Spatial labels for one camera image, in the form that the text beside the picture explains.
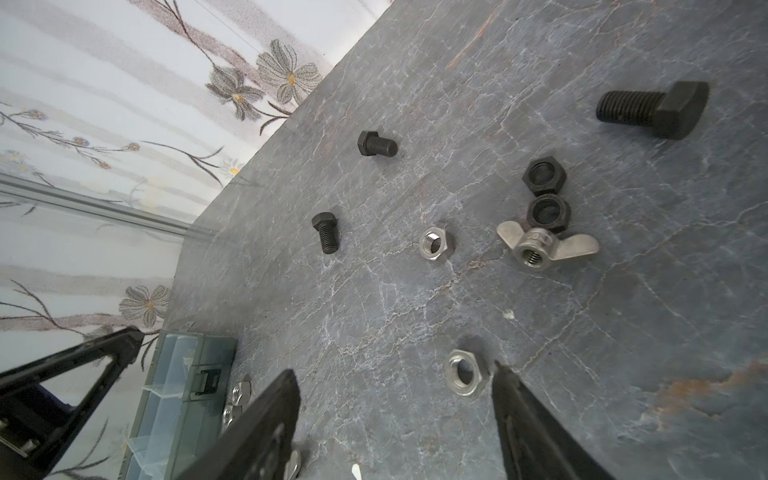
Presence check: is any large black hex nut lower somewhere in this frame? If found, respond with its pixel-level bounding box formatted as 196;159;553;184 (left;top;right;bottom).
527;194;571;234

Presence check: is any silver wing nut near rail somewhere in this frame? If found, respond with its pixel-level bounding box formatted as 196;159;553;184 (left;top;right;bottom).
283;450;302;480

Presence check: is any large black hex nut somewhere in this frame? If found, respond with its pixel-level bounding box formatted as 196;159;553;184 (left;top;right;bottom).
522;156;567;197
527;194;571;234

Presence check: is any black hex bolt left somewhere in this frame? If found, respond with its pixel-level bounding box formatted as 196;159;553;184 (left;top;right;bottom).
311;212;339;255

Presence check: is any large black hex nut upper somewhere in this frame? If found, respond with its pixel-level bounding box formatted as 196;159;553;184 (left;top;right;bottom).
522;156;567;197

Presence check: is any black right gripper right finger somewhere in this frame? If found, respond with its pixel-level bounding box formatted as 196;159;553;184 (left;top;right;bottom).
492;361;613;479

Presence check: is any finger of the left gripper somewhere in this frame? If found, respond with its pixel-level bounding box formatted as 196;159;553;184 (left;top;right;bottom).
1;327;145;474

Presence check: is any green compartment organizer box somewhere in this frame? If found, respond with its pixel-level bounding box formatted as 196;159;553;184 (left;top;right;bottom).
119;331;237;479

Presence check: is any silver hex nut cluster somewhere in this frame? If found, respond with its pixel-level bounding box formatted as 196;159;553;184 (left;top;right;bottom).
221;380;252;430

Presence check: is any black hex bolt near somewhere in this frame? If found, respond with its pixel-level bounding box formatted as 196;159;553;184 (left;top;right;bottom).
595;81;710;140

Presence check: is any black hex bolt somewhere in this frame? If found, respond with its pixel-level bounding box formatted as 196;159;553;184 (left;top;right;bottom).
311;212;339;255
595;81;710;140
357;131;398;157

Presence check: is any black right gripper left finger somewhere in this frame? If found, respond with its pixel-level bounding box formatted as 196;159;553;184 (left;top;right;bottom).
180;369;301;480

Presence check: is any black hex bolt far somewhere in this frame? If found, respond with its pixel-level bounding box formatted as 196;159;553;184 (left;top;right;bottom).
357;131;398;157

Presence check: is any flat silver hex nut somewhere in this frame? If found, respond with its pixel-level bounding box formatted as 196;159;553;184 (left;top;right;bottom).
444;349;490;398

